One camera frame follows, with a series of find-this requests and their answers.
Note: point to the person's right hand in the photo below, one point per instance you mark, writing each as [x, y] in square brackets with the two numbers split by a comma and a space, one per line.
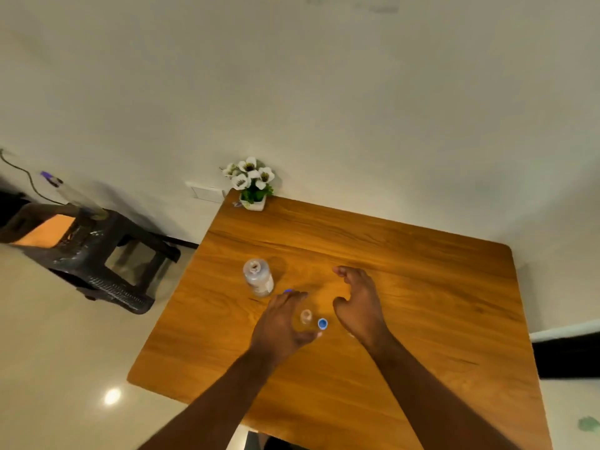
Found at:
[361, 309]

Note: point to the person's left hand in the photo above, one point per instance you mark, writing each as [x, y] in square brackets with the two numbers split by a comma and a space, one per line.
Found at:
[276, 325]

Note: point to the person's right thumb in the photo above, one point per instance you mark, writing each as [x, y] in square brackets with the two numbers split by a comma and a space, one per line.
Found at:
[340, 306]

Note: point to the person's left thumb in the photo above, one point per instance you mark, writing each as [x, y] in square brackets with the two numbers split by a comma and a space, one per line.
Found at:
[307, 339]

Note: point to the small clear glass bottle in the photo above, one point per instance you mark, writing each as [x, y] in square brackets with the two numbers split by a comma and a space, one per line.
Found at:
[306, 316]

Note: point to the person's right forearm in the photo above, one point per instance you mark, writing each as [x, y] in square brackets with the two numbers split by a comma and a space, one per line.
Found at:
[431, 398]

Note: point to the person's left forearm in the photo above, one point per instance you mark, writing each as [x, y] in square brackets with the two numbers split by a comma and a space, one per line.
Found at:
[215, 403]

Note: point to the blue bottle cap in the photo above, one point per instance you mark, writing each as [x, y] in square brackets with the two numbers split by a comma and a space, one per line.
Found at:
[322, 324]

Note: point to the clear plastic bottle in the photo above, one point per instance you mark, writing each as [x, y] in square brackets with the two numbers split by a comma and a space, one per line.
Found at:
[258, 277]

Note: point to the white flowers in white pot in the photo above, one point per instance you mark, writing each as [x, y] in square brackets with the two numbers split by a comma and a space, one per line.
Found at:
[252, 182]

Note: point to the dark plastic stool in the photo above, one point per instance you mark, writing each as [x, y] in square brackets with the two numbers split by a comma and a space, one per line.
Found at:
[89, 257]

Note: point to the clear bottle with purple cap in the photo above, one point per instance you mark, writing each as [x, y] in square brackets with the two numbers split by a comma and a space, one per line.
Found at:
[75, 195]

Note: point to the white wall socket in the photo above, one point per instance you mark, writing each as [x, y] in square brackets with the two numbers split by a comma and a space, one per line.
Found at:
[206, 193]

